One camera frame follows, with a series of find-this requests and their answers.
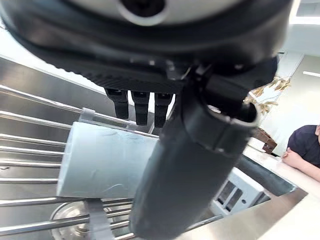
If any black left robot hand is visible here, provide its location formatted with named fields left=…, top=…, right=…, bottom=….
left=0, top=0, right=293, bottom=240

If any round metal dishwasher filter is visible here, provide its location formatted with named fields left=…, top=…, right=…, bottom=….
left=49, top=201, right=135, bottom=240

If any stainless steel dishwasher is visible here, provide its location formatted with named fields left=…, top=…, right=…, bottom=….
left=0, top=54, right=309, bottom=240

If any white detergent dispenser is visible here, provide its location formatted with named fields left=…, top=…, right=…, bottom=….
left=211, top=166, right=266, bottom=216

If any brown plant pot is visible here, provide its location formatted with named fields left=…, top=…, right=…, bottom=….
left=251, top=126, right=279, bottom=155

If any translucent plastic rack clip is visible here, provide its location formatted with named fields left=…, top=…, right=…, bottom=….
left=83, top=199, right=114, bottom=240

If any dried beige plant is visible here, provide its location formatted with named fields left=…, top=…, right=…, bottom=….
left=243, top=75, right=293, bottom=118

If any person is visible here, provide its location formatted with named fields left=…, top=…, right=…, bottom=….
left=281, top=123, right=320, bottom=181

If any metal wire dishwasher rack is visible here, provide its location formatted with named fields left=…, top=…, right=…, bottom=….
left=0, top=84, right=223, bottom=240

